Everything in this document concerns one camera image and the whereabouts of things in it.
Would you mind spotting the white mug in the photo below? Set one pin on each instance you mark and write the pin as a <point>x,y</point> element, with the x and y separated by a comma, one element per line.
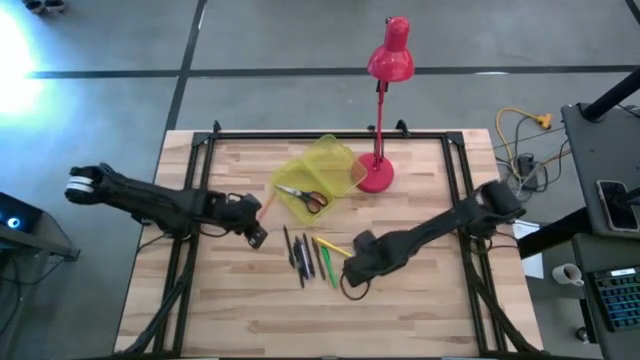
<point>567,274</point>

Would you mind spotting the black pole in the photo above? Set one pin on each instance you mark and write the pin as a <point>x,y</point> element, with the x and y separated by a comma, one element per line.
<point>612,95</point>

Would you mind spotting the red desk lamp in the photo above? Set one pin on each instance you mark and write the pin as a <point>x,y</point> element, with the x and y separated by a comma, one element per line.
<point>391,55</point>

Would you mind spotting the black smartphone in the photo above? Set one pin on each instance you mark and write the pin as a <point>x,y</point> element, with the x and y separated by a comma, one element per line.
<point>617,205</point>

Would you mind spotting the yellow pen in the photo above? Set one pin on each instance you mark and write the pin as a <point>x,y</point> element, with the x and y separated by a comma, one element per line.
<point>332,246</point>

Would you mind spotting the grey side desk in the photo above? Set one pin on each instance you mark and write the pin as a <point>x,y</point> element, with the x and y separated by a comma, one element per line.
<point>590,160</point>

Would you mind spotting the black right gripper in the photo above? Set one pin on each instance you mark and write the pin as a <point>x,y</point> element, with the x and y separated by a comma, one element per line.
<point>367,260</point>

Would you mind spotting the person's shoe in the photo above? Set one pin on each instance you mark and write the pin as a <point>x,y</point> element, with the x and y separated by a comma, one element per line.
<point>55,4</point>

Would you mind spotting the purple translucent pen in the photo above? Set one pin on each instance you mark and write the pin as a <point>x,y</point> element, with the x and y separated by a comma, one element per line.
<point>309,255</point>

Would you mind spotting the dark blue pen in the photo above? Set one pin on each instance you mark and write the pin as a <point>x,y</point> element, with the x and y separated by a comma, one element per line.
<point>303,257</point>

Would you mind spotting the white paper sheet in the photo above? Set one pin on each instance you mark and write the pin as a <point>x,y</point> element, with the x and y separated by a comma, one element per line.
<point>532,262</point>

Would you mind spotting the black pen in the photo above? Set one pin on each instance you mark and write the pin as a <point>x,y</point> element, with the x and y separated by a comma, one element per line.
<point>289,247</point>
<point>300,269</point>

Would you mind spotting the yellow translucent supply box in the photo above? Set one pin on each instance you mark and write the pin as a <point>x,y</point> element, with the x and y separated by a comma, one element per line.
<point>330,165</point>

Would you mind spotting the brown translucent pen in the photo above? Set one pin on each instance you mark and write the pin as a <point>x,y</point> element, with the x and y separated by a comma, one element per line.
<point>318,259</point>

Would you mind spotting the black power adapter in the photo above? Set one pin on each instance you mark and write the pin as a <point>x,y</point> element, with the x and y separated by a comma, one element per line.
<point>526,167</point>

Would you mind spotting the black caster wheel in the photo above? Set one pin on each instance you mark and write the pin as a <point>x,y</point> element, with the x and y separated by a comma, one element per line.
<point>581,334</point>

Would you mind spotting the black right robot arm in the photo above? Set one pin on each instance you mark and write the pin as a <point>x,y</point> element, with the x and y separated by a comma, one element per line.
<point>450,220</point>

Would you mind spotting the black aluminium table frame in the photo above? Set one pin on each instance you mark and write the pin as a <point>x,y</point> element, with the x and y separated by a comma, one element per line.
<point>325,135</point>

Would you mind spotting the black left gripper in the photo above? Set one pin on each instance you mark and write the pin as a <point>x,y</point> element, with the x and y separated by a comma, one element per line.
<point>235,210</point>

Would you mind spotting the backlit computer keyboard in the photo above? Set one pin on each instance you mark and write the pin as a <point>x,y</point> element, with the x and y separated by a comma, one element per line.
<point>622,300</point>

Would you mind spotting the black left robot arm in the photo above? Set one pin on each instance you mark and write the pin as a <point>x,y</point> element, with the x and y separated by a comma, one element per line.
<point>140,197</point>

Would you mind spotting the black box with blue light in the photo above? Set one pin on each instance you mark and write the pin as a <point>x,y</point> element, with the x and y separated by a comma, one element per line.
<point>15,220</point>

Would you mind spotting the grey metal stand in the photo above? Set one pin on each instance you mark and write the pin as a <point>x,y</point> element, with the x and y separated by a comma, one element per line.
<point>50,245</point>

